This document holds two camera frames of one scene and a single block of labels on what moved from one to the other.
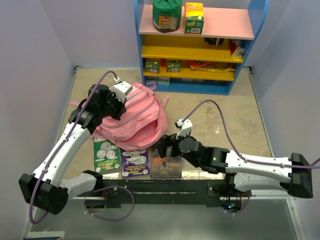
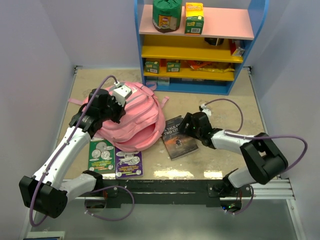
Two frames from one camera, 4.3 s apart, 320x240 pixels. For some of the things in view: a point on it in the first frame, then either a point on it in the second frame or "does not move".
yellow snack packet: [213, 70] does not move
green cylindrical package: [166, 15] does not move
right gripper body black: [169, 141] → [190, 130]
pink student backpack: [143, 124] does not move
